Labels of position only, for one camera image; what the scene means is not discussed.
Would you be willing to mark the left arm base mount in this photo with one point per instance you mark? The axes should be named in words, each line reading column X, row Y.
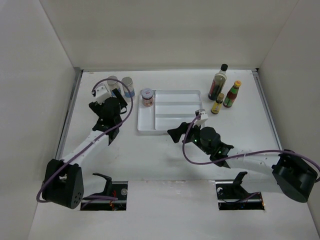
column 105, row 194

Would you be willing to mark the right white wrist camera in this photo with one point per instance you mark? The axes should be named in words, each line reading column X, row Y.
column 201, row 117

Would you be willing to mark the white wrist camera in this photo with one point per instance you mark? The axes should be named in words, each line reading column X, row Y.
column 101, row 93
column 201, row 117

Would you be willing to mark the white divided organizer tray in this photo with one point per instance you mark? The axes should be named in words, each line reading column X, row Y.
column 169, row 109

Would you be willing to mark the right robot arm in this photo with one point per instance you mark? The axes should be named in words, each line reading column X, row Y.
column 277, row 171

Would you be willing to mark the small yellow label bottle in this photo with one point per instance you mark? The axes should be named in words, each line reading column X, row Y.
column 217, row 104

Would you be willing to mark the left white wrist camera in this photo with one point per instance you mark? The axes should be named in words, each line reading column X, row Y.
column 101, row 93

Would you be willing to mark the blue label jar far left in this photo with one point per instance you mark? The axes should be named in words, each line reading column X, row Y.
column 113, row 84

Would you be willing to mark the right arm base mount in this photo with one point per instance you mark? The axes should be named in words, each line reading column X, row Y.
column 233, row 197

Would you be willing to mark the orange spice jar white lid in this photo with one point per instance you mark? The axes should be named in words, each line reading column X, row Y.
column 147, row 95

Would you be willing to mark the red sauce bottle yellow cap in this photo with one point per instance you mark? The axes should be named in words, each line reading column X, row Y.
column 232, row 94

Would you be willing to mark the blue label jar silver lid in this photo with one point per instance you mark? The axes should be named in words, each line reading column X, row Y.
column 129, row 91

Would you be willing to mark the dark soy sauce bottle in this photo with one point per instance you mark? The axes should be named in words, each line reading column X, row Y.
column 218, row 82

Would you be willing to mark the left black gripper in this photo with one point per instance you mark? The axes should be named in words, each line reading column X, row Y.
column 98, row 108

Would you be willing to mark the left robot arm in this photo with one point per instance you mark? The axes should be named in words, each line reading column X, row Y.
column 69, row 180

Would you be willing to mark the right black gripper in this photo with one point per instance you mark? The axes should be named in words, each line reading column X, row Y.
column 176, row 133

